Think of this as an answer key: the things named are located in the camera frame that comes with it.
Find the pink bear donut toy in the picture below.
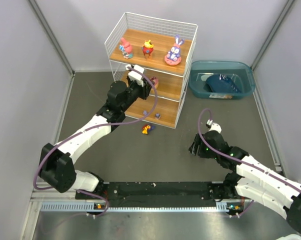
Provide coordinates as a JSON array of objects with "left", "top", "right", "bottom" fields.
[{"left": 150, "top": 76, "right": 159, "bottom": 89}]

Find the navy bird toy red hat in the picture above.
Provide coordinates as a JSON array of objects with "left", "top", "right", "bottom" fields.
[{"left": 141, "top": 123, "right": 156, "bottom": 135}]

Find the yellow bear ice cream cone toy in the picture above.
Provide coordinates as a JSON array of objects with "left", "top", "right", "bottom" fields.
[{"left": 142, "top": 40, "right": 154, "bottom": 59}]

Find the purple bunny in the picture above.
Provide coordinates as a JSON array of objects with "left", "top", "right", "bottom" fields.
[{"left": 164, "top": 35, "right": 185, "bottom": 66}]

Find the pink rabbit toy blue bow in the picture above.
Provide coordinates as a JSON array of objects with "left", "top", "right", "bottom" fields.
[{"left": 118, "top": 37, "right": 133, "bottom": 59}]

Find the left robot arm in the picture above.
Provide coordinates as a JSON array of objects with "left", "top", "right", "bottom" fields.
[{"left": 34, "top": 76, "right": 155, "bottom": 193}]

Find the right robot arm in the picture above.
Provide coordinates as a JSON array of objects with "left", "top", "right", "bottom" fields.
[{"left": 188, "top": 130, "right": 301, "bottom": 234}]

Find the teal plastic bin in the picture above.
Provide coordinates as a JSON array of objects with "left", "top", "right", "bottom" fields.
[{"left": 188, "top": 60, "right": 256, "bottom": 100}]

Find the dark blue pouch in bin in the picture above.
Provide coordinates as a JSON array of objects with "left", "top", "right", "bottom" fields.
[{"left": 205, "top": 74, "right": 242, "bottom": 94}]

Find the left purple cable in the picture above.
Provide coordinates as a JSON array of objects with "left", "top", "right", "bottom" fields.
[{"left": 34, "top": 66, "right": 159, "bottom": 218}]

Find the purple cable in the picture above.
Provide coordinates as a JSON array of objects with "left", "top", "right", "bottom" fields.
[
  {"left": 34, "top": 66, "right": 159, "bottom": 218},
  {"left": 197, "top": 107, "right": 301, "bottom": 218}
]

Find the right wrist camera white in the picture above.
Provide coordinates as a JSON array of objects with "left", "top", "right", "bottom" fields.
[{"left": 206, "top": 119, "right": 222, "bottom": 134}]

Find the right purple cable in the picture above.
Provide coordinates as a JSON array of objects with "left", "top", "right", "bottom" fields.
[{"left": 197, "top": 107, "right": 301, "bottom": 218}]

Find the white wire wooden shelf rack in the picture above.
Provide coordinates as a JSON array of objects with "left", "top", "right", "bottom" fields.
[{"left": 104, "top": 12, "right": 198, "bottom": 129}]

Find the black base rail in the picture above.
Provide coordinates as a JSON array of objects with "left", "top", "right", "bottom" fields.
[{"left": 75, "top": 181, "right": 241, "bottom": 208}]

